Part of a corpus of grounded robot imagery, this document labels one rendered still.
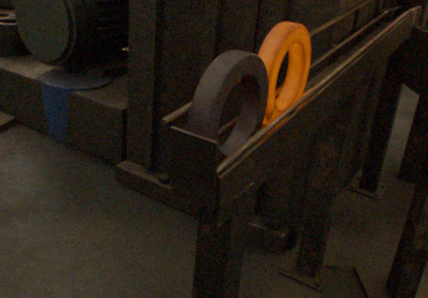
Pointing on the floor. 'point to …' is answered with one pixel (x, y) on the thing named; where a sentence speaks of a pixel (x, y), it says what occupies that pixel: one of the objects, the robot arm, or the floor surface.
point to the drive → (72, 58)
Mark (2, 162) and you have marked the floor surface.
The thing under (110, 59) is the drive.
